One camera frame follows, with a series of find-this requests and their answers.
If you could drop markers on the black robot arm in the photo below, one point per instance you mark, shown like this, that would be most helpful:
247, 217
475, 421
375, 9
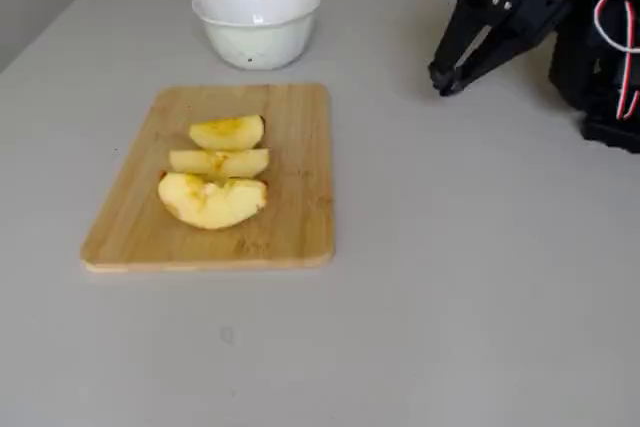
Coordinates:
580, 67

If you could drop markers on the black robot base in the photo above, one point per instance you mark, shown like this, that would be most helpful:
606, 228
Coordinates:
610, 134

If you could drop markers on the white bowl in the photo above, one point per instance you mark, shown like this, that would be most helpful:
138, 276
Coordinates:
260, 37

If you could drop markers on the wooden cutting board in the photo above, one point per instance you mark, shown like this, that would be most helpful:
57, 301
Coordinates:
295, 197

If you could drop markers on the yellow apple slice red skin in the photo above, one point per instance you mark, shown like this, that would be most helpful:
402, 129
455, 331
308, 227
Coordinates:
220, 163
227, 134

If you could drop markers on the large yellow apple slice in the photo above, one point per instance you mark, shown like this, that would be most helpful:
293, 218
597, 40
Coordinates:
210, 204

